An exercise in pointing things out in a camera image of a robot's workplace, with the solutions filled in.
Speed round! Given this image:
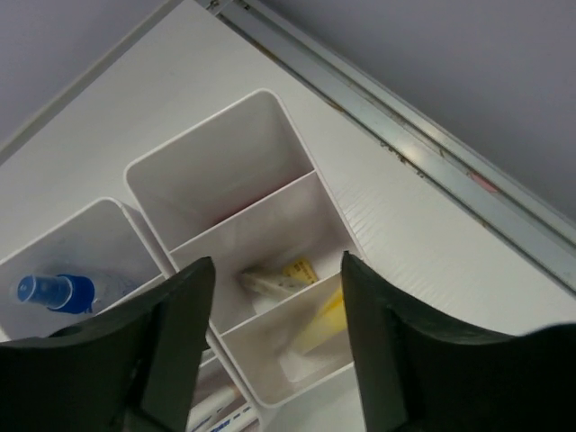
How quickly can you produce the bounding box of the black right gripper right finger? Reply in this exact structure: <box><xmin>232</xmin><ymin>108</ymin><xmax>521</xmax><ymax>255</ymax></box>
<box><xmin>341</xmin><ymin>253</ymin><xmax>575</xmax><ymax>431</ymax></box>

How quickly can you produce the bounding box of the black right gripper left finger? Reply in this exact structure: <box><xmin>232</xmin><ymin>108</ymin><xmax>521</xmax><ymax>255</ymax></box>
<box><xmin>1</xmin><ymin>256</ymin><xmax>216</xmax><ymax>431</ymax></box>

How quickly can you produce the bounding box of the pink-capped white marker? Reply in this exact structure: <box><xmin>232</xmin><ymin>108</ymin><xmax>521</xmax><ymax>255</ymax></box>
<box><xmin>185</xmin><ymin>385</ymin><xmax>257</xmax><ymax>431</ymax></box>

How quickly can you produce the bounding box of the yellow highlighter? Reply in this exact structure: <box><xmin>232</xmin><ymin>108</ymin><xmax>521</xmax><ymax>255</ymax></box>
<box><xmin>292</xmin><ymin>287</ymin><xmax>347</xmax><ymax>355</ymax></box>

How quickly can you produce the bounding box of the clear spray bottle blue cap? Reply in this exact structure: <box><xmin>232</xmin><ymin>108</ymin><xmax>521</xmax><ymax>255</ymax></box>
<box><xmin>16</xmin><ymin>268</ymin><xmax>145</xmax><ymax>316</ymax></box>

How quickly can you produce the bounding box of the white eraser block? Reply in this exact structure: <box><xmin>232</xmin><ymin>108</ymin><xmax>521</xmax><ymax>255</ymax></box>
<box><xmin>238</xmin><ymin>269</ymin><xmax>306</xmax><ymax>301</ymax></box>

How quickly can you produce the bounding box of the yellow eraser block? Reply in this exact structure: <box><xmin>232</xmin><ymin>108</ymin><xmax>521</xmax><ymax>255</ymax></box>
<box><xmin>282</xmin><ymin>256</ymin><xmax>319</xmax><ymax>285</ymax></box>

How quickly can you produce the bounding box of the white divided organizer box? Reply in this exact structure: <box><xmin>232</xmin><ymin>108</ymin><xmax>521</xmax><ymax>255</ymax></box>
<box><xmin>1</xmin><ymin>89</ymin><xmax>361</xmax><ymax>431</ymax></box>

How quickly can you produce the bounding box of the aluminium rail along wall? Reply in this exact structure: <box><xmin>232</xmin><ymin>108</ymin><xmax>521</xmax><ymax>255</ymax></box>
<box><xmin>201</xmin><ymin>1</ymin><xmax>575</xmax><ymax>290</ymax></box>

